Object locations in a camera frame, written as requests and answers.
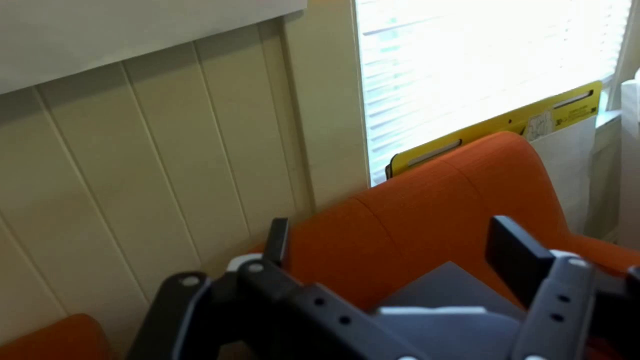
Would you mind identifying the window with white blinds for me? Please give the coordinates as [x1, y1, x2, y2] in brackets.
[352, 0, 636, 189]

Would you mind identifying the yellow board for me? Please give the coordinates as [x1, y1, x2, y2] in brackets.
[384, 79, 605, 181]

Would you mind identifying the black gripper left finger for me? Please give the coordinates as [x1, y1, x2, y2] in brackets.
[125, 214, 427, 360]

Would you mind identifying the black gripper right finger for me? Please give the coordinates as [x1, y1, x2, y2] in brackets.
[486, 214, 640, 360]

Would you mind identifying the orange sofa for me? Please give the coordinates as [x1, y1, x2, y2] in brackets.
[0, 129, 640, 360]

